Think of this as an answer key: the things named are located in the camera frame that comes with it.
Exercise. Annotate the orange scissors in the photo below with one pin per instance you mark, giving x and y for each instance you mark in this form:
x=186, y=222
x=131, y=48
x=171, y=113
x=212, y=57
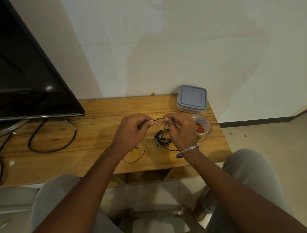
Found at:
x=201, y=130

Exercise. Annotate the person's right hand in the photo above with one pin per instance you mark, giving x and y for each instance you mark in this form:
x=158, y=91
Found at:
x=184, y=133

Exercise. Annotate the person's left hand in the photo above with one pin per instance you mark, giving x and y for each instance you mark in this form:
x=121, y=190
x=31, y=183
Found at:
x=130, y=134

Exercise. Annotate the grey lidded plastic container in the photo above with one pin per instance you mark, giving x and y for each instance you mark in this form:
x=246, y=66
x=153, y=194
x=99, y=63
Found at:
x=192, y=98

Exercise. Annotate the small white scrap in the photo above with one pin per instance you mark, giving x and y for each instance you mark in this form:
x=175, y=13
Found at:
x=11, y=163

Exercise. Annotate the brown packing tape roll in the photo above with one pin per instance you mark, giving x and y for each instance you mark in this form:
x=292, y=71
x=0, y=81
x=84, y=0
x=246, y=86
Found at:
x=205, y=121

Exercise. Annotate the person's right forearm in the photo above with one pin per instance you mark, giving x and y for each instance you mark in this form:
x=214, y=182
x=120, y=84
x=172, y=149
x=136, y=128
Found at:
x=235, y=192

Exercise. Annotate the person's left leg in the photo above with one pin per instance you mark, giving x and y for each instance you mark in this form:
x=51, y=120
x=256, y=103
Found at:
x=50, y=196

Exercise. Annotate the black television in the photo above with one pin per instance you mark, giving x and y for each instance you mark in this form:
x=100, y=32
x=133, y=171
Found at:
x=31, y=81

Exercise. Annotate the silver television stand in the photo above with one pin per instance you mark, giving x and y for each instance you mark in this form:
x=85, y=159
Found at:
x=12, y=127

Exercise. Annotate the person's right leg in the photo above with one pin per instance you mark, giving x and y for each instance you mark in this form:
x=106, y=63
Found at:
x=251, y=170

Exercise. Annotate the person's left forearm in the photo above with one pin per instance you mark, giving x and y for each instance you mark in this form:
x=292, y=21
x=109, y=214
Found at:
x=81, y=194

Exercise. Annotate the person's leg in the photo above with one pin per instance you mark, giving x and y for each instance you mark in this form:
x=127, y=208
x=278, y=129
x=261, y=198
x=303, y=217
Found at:
x=251, y=170
x=50, y=196

